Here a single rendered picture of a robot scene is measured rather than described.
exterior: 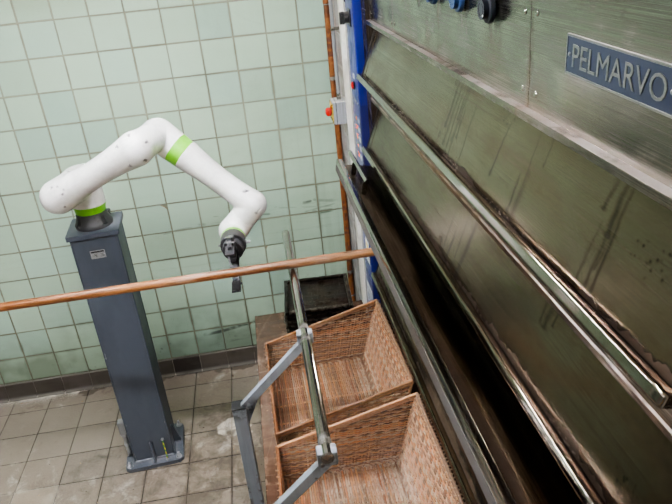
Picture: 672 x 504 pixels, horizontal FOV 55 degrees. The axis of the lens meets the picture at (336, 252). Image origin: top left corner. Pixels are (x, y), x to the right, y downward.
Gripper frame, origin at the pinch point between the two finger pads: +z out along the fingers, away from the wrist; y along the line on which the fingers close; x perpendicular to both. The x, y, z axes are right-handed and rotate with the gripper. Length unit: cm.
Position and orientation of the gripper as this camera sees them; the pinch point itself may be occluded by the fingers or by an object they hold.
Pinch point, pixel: (233, 272)
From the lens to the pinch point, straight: 220.5
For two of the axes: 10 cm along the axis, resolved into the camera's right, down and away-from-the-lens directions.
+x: -9.9, 1.4, -0.9
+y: 0.9, 8.9, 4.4
